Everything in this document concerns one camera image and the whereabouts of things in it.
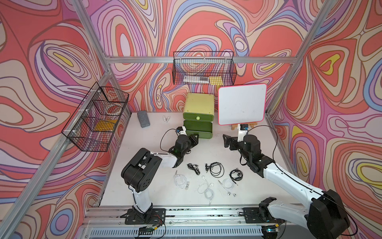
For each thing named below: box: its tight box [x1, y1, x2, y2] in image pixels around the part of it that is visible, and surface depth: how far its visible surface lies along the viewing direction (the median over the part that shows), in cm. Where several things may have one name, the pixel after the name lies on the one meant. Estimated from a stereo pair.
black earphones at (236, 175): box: [228, 167, 244, 186], surface depth 88 cm
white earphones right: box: [217, 178, 237, 197], surface depth 86 cm
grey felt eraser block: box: [137, 110, 151, 128], surface depth 114 cm
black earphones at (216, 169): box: [204, 161, 225, 178], surface depth 91 cm
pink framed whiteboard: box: [217, 83, 268, 126], surface depth 103 cm
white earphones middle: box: [197, 175, 215, 206], surface depth 84 cm
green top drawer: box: [183, 112, 214, 122], surface depth 93 cm
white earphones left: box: [173, 169, 190, 190], surface depth 86 cm
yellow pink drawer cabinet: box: [183, 92, 215, 139], surface depth 96 cm
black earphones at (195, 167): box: [187, 163, 201, 176], surface depth 92 cm
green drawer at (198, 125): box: [183, 119, 213, 133], surface depth 98 cm
